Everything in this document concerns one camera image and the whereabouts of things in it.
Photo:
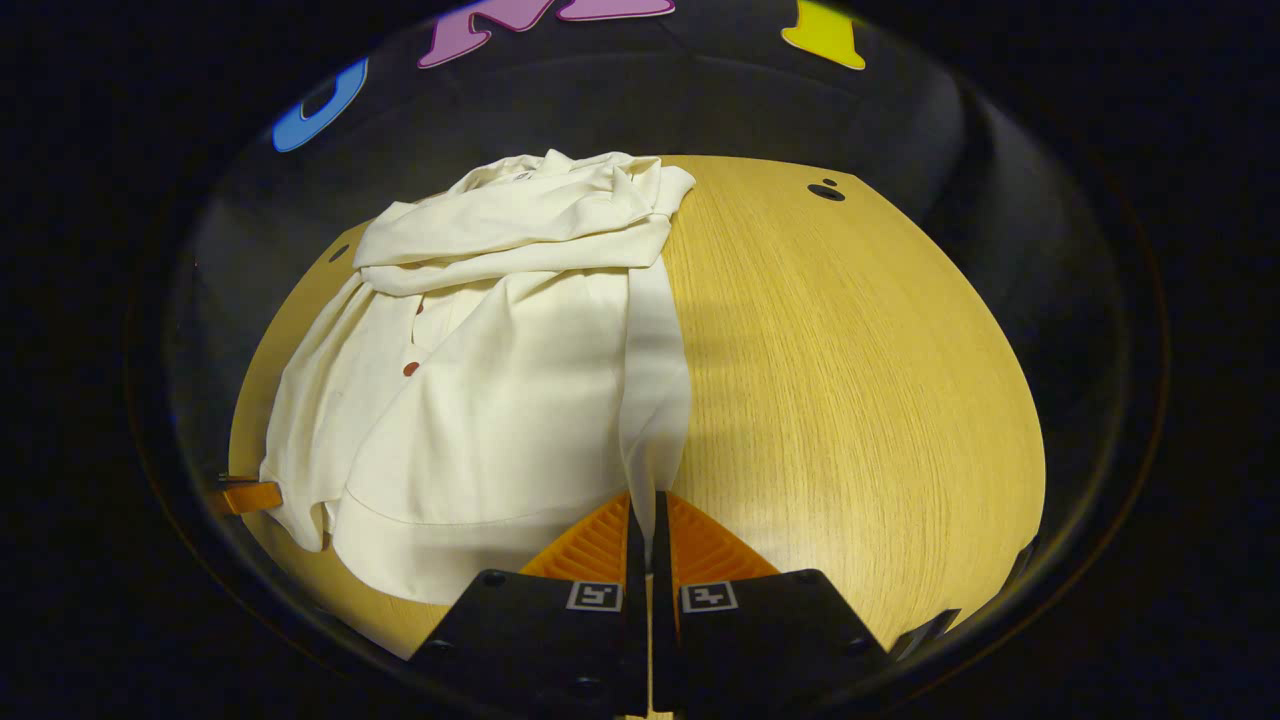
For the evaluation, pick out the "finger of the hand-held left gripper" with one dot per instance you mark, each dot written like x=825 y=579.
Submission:
x=250 y=497

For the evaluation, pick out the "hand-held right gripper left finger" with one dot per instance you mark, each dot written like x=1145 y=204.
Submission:
x=560 y=640

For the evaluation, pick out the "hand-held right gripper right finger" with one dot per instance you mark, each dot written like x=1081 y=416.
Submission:
x=760 y=640

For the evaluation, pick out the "cream white button shirt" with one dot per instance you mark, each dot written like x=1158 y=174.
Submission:
x=500 y=420

